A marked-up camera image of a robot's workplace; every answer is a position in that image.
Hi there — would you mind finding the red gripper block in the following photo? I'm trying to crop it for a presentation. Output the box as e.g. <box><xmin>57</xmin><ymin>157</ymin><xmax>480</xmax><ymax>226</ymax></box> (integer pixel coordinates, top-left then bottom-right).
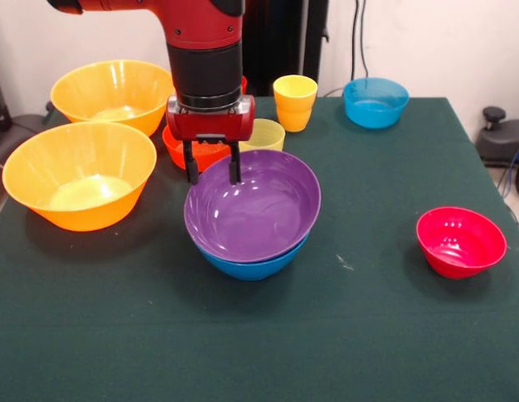
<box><xmin>165</xmin><ymin>95</ymin><xmax>256</xmax><ymax>186</ymax></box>

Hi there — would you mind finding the purple bowl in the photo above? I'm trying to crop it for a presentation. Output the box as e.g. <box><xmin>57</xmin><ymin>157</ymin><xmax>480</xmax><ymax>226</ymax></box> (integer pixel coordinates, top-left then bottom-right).
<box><xmin>183</xmin><ymin>149</ymin><xmax>322</xmax><ymax>264</ymax></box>

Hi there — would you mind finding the small red-orange bowl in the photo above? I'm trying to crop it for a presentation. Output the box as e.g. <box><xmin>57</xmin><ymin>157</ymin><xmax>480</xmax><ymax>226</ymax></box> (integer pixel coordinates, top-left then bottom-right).
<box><xmin>162</xmin><ymin>124</ymin><xmax>232</xmax><ymax>173</ymax></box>

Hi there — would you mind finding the pale yellow translucent cup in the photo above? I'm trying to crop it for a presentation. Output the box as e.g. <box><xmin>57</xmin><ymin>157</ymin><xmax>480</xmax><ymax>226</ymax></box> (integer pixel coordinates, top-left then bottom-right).
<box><xmin>238</xmin><ymin>118</ymin><xmax>286</xmax><ymax>152</ymax></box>

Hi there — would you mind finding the yellow stepped cup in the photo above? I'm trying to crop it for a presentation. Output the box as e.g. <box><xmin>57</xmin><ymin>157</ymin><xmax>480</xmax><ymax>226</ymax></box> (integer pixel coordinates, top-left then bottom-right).
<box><xmin>272</xmin><ymin>75</ymin><xmax>319</xmax><ymax>133</ymax></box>

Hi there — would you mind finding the large orange bowl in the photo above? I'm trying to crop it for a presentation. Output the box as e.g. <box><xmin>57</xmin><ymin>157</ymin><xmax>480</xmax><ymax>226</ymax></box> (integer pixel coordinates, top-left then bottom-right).
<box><xmin>2</xmin><ymin>121</ymin><xmax>158</xmax><ymax>232</ymax></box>
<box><xmin>49</xmin><ymin>59</ymin><xmax>177</xmax><ymax>137</ymax></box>

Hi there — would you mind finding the small light blue bowl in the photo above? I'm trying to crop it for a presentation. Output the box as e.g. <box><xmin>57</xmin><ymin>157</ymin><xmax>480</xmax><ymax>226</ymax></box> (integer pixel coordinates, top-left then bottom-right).
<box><xmin>342</xmin><ymin>77</ymin><xmax>410</xmax><ymax>130</ymax></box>

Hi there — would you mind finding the dark green table cloth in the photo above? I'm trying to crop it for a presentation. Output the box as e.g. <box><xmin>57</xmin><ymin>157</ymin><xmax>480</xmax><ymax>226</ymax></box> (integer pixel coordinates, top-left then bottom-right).
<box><xmin>0</xmin><ymin>95</ymin><xmax>519</xmax><ymax>402</ymax></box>

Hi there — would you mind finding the black tripod base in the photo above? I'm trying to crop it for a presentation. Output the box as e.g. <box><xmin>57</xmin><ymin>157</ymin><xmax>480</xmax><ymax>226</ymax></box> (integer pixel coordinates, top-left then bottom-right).
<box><xmin>479</xmin><ymin>106</ymin><xmax>519</xmax><ymax>168</ymax></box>
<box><xmin>0</xmin><ymin>102</ymin><xmax>55</xmax><ymax>164</ymax></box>

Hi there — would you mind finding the small pink bowl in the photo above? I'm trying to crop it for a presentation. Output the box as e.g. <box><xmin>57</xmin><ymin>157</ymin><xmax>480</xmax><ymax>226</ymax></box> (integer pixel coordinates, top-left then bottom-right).
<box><xmin>415</xmin><ymin>205</ymin><xmax>508</xmax><ymax>281</ymax></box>

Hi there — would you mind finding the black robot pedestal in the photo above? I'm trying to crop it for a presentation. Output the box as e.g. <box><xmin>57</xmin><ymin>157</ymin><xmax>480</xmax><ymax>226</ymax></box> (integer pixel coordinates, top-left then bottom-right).
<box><xmin>241</xmin><ymin>0</ymin><xmax>330</xmax><ymax>98</ymax></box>

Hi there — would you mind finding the black wall cable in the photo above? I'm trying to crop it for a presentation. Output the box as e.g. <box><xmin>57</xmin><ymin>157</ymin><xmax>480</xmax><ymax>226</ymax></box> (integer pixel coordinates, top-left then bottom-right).
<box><xmin>350</xmin><ymin>0</ymin><xmax>370</xmax><ymax>80</ymax></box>

